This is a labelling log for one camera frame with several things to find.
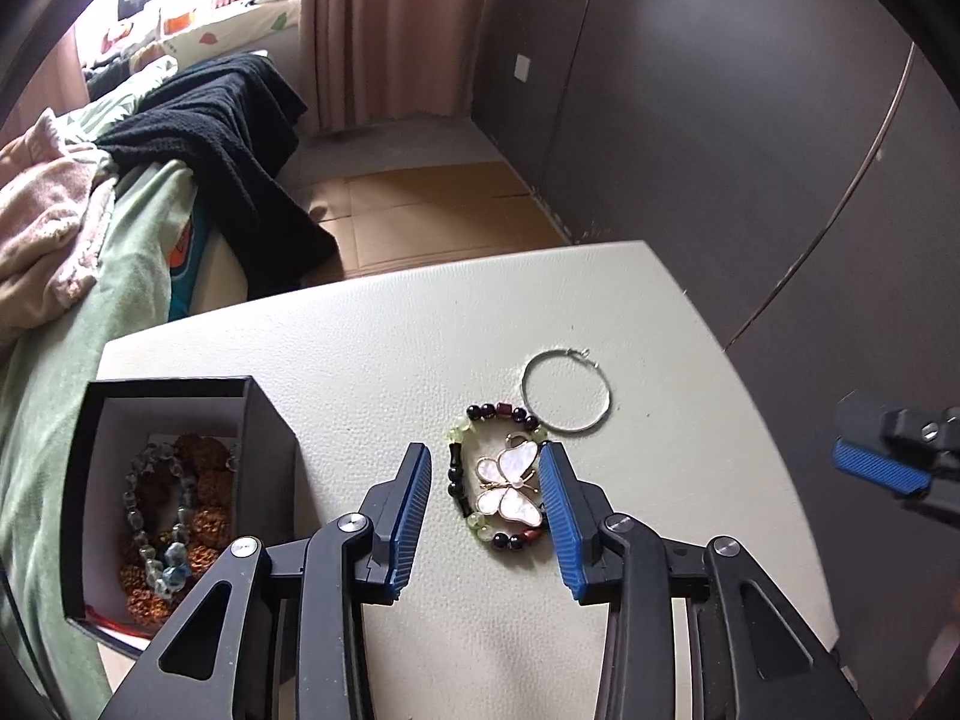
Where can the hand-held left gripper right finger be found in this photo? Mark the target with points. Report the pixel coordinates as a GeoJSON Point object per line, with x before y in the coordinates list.
{"type": "Point", "coordinates": [561, 525]}

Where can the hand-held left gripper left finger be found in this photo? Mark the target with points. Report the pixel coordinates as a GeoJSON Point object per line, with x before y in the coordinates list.
{"type": "Point", "coordinates": [405, 525]}

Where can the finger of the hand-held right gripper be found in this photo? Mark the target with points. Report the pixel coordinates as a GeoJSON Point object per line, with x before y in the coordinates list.
{"type": "Point", "coordinates": [877, 466]}
{"type": "Point", "coordinates": [866, 414]}

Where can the white butterfly ornament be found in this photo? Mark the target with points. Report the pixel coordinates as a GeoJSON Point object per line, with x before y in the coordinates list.
{"type": "Point", "coordinates": [510, 484]}

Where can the black cardboard box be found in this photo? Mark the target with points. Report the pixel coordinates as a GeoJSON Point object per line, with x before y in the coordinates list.
{"type": "Point", "coordinates": [259, 435]}

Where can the flat cardboard sheet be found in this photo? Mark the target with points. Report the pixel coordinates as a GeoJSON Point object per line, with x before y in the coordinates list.
{"type": "Point", "coordinates": [427, 217]}

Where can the dark grey wardrobe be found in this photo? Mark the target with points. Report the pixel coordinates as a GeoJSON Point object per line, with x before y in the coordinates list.
{"type": "Point", "coordinates": [712, 127]}

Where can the green bed sheet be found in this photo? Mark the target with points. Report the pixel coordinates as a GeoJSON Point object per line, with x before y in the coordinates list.
{"type": "Point", "coordinates": [97, 300]}

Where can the black knitted blanket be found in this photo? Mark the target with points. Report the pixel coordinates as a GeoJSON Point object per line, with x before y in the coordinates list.
{"type": "Point", "coordinates": [225, 142]}

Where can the pink fleece blanket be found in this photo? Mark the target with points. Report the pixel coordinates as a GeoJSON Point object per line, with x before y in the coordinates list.
{"type": "Point", "coordinates": [45, 217]}

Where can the pink curtain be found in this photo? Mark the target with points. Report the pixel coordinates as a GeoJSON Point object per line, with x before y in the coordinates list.
{"type": "Point", "coordinates": [382, 30]}

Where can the leaf print windowsill mat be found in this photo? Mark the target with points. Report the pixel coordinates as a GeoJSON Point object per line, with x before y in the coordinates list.
{"type": "Point", "coordinates": [232, 26]}

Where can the white wall socket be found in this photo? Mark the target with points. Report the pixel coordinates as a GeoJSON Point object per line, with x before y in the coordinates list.
{"type": "Point", "coordinates": [523, 68]}

